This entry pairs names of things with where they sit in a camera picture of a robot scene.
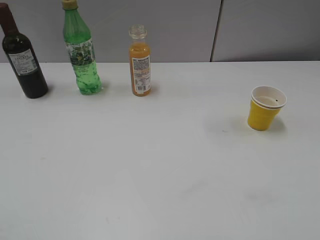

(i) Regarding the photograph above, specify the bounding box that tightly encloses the green plastic soda bottle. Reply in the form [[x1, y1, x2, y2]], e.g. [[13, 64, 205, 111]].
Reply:
[[61, 0, 102, 95]]

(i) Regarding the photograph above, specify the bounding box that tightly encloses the dark red wine bottle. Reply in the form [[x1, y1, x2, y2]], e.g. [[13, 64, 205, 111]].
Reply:
[[0, 2, 48, 99]]

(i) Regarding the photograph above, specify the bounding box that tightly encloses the orange juice bottle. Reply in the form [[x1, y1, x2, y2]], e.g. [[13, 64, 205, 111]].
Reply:
[[128, 24, 151, 97]]

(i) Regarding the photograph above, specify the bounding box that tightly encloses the yellow paper cup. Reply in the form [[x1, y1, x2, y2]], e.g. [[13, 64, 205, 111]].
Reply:
[[247, 85, 287, 131]]

